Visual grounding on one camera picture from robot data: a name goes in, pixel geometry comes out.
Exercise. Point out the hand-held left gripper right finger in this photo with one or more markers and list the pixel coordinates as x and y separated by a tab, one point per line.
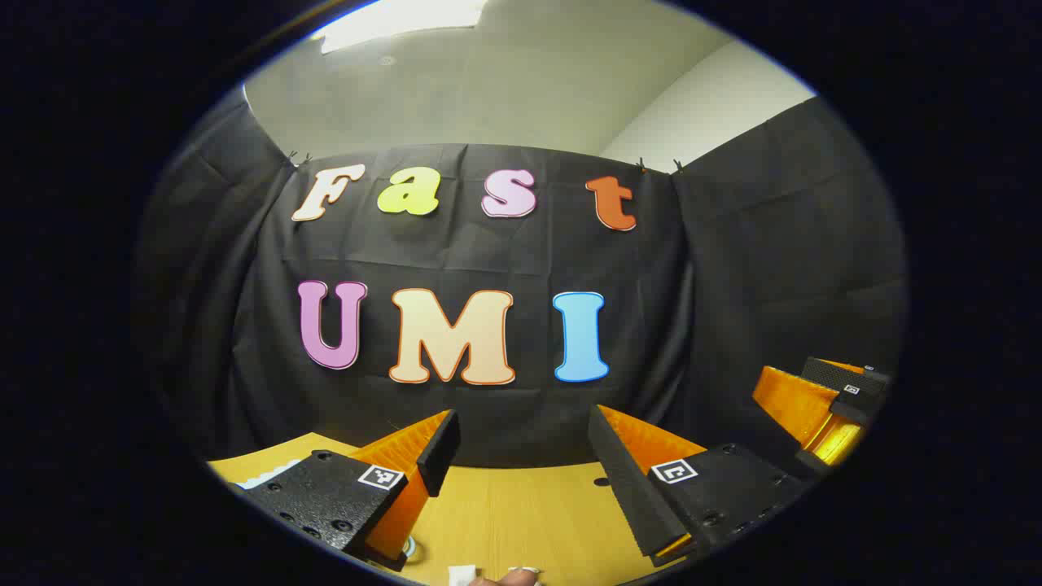
623	480

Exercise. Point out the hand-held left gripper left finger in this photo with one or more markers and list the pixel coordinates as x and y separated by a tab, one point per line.
440	452

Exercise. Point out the ceiling light panel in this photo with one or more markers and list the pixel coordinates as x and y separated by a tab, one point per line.
399	20

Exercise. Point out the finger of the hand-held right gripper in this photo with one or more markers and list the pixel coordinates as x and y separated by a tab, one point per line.
794	399

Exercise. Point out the black backdrop cloth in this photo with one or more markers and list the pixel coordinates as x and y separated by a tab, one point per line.
456	260

